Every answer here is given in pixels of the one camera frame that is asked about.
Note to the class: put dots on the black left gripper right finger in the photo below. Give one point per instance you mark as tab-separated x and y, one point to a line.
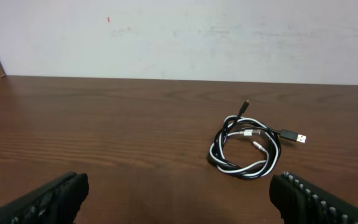
301	202

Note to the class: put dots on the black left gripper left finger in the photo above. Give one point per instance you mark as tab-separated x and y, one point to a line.
56	202

